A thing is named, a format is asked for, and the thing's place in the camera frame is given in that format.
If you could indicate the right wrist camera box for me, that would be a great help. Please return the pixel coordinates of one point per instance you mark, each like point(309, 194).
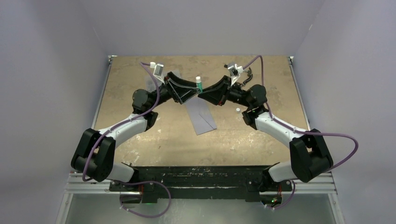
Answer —
point(235, 72)

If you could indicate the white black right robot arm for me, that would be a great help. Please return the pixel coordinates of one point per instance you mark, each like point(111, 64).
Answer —
point(309, 154)

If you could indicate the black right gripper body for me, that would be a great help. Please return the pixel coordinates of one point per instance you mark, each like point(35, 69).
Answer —
point(235, 94)

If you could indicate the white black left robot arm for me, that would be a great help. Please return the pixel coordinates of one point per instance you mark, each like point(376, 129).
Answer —
point(95, 153)

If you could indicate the black handled pliers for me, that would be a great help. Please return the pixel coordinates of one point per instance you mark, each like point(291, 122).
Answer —
point(249, 77)

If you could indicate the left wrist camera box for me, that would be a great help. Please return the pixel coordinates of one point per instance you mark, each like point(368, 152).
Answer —
point(158, 72)

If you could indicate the black aluminium base frame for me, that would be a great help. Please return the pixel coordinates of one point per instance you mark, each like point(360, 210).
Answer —
point(213, 182)

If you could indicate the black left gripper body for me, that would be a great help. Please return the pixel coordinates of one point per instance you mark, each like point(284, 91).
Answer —
point(166, 93)

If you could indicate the green white glue stick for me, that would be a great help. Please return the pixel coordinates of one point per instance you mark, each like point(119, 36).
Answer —
point(199, 83)

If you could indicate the clear plastic screw box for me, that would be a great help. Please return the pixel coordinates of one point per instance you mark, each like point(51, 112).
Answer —
point(150, 85)

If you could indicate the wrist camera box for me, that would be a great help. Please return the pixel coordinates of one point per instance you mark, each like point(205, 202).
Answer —
point(235, 72)
point(158, 72)

